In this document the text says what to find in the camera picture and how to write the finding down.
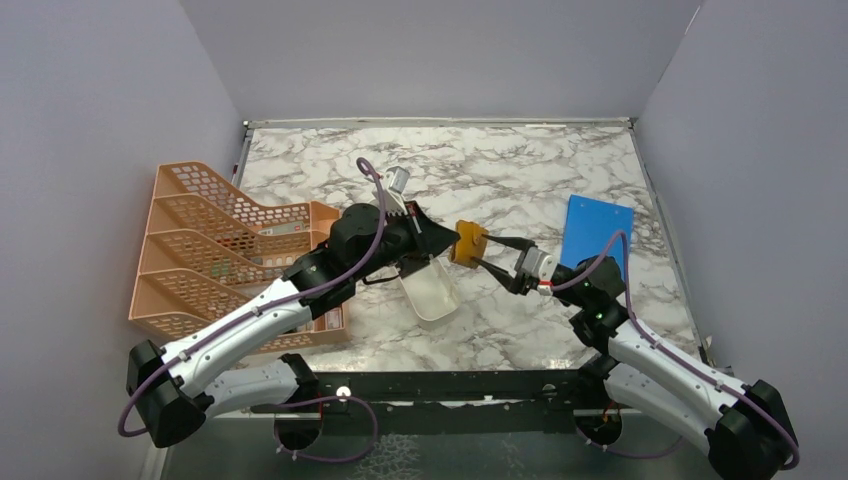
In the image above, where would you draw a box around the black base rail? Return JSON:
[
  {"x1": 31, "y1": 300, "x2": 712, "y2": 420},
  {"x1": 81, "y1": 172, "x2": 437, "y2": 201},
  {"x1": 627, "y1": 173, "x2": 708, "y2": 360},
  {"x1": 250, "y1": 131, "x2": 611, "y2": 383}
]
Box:
[{"x1": 250, "y1": 369, "x2": 610, "y2": 435}]

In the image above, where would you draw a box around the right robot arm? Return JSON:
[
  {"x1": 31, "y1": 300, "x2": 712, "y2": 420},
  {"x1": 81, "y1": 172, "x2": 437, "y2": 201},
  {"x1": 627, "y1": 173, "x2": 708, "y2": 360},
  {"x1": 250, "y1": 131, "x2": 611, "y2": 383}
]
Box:
[{"x1": 471, "y1": 230, "x2": 800, "y2": 479}]

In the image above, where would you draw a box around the peach plastic file rack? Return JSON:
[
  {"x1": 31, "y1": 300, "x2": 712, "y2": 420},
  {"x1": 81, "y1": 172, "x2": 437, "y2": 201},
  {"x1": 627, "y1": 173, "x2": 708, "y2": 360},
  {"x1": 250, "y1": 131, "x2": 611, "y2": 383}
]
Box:
[{"x1": 129, "y1": 161, "x2": 340, "y2": 340}]

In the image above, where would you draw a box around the yellow leather card holder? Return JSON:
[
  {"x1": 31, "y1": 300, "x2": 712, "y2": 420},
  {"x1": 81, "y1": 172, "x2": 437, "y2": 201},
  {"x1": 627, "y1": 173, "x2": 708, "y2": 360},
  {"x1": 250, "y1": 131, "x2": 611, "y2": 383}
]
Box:
[{"x1": 448, "y1": 220, "x2": 489, "y2": 269}]

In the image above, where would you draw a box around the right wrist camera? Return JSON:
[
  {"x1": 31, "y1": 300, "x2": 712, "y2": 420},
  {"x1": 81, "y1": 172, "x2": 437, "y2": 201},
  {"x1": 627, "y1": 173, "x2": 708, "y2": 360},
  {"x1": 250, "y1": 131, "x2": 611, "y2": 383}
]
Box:
[{"x1": 516, "y1": 246, "x2": 558, "y2": 284}]

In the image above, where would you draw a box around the white plastic card tray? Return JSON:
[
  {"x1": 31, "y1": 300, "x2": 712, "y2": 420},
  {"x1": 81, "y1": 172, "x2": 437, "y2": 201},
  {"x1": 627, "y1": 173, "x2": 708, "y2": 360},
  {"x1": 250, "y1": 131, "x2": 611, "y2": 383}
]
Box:
[{"x1": 386, "y1": 191, "x2": 460, "y2": 327}]

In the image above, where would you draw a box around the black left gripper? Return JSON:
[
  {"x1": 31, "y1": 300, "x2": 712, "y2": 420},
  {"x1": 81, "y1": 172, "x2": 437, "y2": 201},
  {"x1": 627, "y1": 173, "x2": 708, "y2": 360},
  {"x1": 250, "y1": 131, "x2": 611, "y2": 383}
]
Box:
[{"x1": 352, "y1": 201, "x2": 461, "y2": 282}]

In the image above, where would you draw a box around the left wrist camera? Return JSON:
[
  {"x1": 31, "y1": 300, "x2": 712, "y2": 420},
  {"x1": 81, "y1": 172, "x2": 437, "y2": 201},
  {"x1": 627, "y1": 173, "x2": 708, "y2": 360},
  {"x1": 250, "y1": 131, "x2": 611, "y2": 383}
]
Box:
[{"x1": 384, "y1": 166, "x2": 410, "y2": 195}]

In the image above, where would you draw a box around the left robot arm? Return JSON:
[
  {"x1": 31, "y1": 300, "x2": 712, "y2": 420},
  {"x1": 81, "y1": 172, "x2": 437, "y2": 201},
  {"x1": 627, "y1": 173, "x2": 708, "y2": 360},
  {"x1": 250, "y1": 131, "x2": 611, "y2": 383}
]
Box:
[{"x1": 126, "y1": 202, "x2": 460, "y2": 448}]

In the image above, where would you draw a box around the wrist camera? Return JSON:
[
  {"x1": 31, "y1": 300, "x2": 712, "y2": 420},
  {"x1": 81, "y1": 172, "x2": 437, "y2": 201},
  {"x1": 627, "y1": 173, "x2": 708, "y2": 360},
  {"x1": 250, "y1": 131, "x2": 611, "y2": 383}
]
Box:
[
  {"x1": 384, "y1": 166, "x2": 410, "y2": 195},
  {"x1": 516, "y1": 246, "x2": 558, "y2": 284}
]

